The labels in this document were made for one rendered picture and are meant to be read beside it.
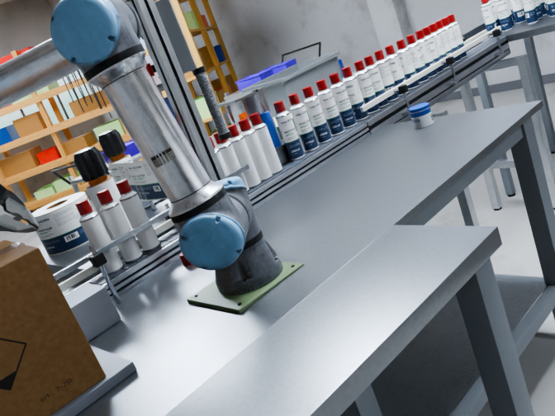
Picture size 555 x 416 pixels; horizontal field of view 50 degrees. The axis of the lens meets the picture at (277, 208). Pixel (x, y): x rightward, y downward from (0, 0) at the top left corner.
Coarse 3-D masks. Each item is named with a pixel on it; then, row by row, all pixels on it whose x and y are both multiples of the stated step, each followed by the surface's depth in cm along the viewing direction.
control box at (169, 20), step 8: (160, 0) 148; (168, 0) 148; (160, 8) 148; (168, 8) 148; (160, 16) 149; (168, 16) 149; (168, 24) 149; (176, 24) 150; (168, 32) 150; (176, 32) 150; (176, 40) 151; (184, 40) 151; (176, 48) 151; (184, 48) 151; (184, 56) 152; (184, 64) 152; (192, 64) 153; (184, 72) 153
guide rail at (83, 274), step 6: (168, 222) 171; (156, 228) 168; (162, 228) 170; (168, 228) 171; (156, 234) 168; (120, 252) 161; (84, 270) 154; (90, 270) 155; (96, 270) 156; (78, 276) 153; (84, 276) 154; (66, 282) 151; (72, 282) 152; (60, 288) 150; (66, 288) 151
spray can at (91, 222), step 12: (84, 204) 150; (84, 216) 150; (96, 216) 151; (84, 228) 151; (96, 228) 151; (96, 240) 152; (108, 240) 153; (108, 252) 153; (108, 264) 154; (120, 264) 155
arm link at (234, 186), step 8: (224, 184) 119; (232, 184) 120; (240, 184) 122; (232, 192) 120; (240, 192) 122; (240, 200) 119; (248, 200) 123; (248, 208) 121; (248, 216) 118; (256, 224) 125; (248, 232) 122; (256, 232) 124; (248, 240) 123
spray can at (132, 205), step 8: (120, 184) 157; (128, 184) 158; (120, 192) 158; (128, 192) 158; (136, 192) 160; (120, 200) 158; (128, 200) 157; (136, 200) 158; (128, 208) 158; (136, 208) 158; (144, 208) 161; (128, 216) 159; (136, 216) 159; (144, 216) 160; (136, 224) 159; (144, 232) 160; (152, 232) 162; (144, 240) 161; (152, 240) 161; (144, 248) 162; (152, 248) 162
